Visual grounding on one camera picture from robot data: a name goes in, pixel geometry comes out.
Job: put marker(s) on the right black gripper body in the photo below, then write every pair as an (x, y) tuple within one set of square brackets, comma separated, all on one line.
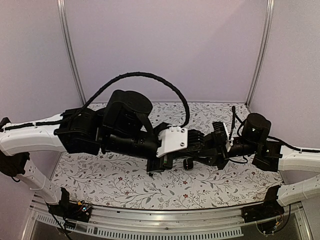
[(218, 143)]

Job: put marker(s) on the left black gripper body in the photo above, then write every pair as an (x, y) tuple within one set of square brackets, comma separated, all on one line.
[(161, 166)]

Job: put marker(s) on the black earbud charging case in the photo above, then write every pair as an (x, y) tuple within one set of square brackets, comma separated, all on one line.
[(188, 164)]

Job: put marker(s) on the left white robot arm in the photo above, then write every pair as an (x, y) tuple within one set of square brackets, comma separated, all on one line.
[(122, 126)]

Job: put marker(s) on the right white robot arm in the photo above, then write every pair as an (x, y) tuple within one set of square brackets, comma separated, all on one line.
[(270, 154)]

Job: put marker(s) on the floral patterned table mat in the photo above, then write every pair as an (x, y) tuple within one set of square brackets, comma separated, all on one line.
[(116, 180)]

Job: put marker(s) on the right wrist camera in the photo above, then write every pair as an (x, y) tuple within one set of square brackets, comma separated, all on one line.
[(222, 137)]

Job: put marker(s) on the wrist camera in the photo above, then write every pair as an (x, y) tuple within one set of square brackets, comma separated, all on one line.
[(176, 139), (222, 137)]

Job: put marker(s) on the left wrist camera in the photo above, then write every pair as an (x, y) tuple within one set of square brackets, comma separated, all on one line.
[(176, 139)]

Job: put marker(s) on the front aluminium rail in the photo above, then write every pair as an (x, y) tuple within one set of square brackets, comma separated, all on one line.
[(113, 223)]

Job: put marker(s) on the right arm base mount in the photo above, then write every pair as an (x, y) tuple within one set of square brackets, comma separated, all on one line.
[(270, 212)]

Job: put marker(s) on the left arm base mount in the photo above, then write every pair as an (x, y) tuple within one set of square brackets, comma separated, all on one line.
[(78, 211)]

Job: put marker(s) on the right aluminium frame post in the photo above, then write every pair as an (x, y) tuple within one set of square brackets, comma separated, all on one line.
[(270, 4)]

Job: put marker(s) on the aluminium frame post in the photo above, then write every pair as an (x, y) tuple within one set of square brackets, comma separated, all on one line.
[(62, 12), (270, 4)]

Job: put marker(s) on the left aluminium frame post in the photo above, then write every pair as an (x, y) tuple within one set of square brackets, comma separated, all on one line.
[(62, 12)]

